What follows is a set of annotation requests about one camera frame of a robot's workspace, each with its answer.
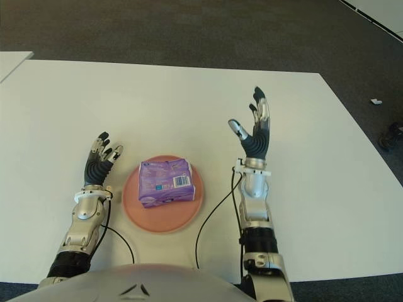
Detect white table with dark edge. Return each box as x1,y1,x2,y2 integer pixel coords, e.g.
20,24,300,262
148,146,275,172
339,0,403,37

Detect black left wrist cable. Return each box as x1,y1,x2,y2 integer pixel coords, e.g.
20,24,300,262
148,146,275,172
100,199,135,264

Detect pink round plate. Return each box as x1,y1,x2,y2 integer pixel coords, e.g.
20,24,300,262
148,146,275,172
122,154,206,234

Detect dark shoe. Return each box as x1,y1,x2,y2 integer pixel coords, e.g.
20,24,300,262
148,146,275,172
378,121,403,152

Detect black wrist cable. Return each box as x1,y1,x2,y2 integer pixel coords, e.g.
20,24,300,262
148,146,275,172
194,169,246,284
100,199,135,264

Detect white side table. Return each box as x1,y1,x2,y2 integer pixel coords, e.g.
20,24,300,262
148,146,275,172
0,51,34,84

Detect silver robot torso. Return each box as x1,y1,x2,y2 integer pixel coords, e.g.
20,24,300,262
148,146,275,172
9,263,256,302

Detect purple tissue paper pack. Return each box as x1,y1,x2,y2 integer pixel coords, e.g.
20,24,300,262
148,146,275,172
137,159,196,210

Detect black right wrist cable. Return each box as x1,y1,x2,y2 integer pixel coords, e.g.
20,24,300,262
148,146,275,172
194,169,246,284

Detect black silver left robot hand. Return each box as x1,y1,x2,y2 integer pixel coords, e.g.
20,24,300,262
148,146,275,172
83,131,124,189

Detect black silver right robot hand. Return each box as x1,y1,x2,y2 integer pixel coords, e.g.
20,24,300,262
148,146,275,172
227,85,271,169

